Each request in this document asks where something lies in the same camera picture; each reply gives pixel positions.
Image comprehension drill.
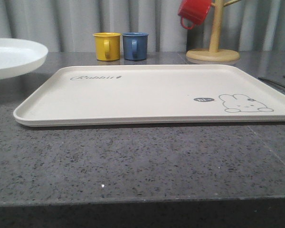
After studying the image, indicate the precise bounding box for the white round plate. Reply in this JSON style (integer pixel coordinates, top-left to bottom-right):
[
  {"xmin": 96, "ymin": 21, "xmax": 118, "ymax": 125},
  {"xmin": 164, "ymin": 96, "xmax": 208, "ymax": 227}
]
[{"xmin": 0, "ymin": 38, "xmax": 48, "ymax": 79}]

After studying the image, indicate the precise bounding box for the cream rabbit serving tray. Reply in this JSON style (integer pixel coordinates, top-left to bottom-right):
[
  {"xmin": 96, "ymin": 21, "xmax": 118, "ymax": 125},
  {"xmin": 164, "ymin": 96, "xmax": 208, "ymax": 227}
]
[{"xmin": 13, "ymin": 65, "xmax": 285, "ymax": 127}]

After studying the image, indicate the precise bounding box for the blue mug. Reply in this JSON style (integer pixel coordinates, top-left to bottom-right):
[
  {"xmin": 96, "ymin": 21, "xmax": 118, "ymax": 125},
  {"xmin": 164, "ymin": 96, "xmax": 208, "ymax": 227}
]
[{"xmin": 122, "ymin": 32, "xmax": 148, "ymax": 61}]

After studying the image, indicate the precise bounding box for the yellow mug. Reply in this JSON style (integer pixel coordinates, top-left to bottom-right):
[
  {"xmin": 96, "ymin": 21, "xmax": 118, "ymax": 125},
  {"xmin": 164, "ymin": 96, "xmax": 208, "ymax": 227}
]
[{"xmin": 93, "ymin": 32, "xmax": 121, "ymax": 61}]

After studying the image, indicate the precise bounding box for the wooden mug tree stand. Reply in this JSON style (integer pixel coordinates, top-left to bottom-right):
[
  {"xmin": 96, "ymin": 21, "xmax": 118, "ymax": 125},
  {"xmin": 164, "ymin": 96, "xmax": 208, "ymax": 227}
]
[{"xmin": 186, "ymin": 0, "xmax": 240, "ymax": 62}]

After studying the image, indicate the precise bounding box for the red mug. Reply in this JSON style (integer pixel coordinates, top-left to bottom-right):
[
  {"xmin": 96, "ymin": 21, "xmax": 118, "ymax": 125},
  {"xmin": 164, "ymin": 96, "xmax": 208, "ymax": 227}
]
[{"xmin": 178, "ymin": 0, "xmax": 212, "ymax": 29}]

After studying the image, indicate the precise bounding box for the grey curtain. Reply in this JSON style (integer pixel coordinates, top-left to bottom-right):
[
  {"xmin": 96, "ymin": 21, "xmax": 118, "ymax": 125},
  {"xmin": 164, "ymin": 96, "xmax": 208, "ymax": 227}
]
[{"xmin": 0, "ymin": 0, "xmax": 285, "ymax": 52}]

